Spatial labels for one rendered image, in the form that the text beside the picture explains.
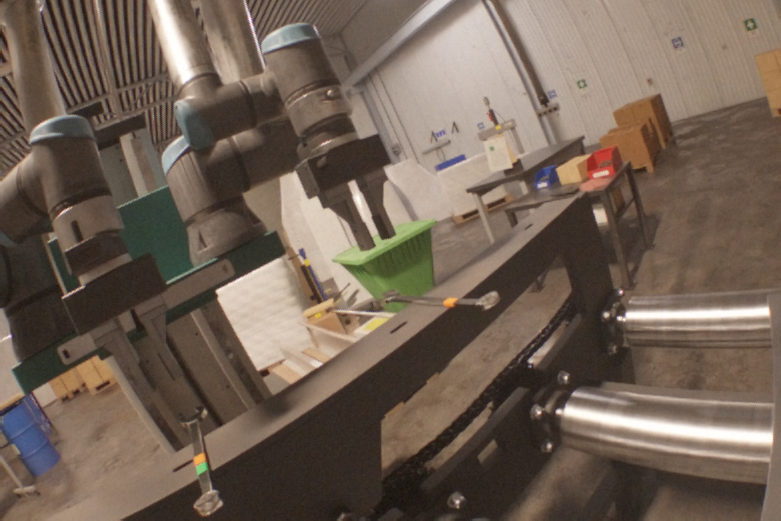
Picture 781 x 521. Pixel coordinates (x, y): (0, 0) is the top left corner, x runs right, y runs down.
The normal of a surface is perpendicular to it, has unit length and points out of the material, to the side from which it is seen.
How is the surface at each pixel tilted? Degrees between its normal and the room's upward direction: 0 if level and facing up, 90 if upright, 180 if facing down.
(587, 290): 90
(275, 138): 102
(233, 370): 90
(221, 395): 90
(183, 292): 90
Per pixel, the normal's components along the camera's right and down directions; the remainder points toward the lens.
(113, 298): 0.54, -0.12
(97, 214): 0.82, -0.31
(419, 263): 0.49, 0.11
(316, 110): 0.01, 0.14
